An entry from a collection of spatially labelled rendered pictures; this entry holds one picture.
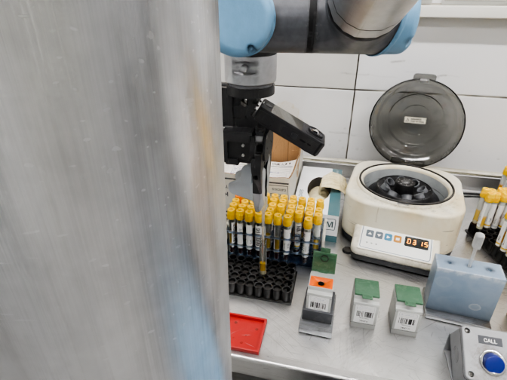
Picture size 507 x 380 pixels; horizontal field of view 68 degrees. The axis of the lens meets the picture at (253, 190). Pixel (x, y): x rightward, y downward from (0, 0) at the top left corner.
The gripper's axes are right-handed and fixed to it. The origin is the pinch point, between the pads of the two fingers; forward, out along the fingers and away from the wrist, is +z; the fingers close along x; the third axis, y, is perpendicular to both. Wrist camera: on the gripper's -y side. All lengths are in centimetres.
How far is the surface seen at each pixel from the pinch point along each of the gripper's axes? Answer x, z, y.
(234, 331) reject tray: 12.7, 17.5, 2.0
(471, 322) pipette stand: 2.6, 16.7, -36.4
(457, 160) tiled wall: -51, 9, -44
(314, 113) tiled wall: -51, -1, -4
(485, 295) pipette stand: 1.7, 11.3, -37.3
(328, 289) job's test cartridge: 7.5, 10.1, -12.4
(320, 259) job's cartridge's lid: 3.2, 7.7, -10.6
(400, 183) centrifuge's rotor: -24.6, 5.6, -26.0
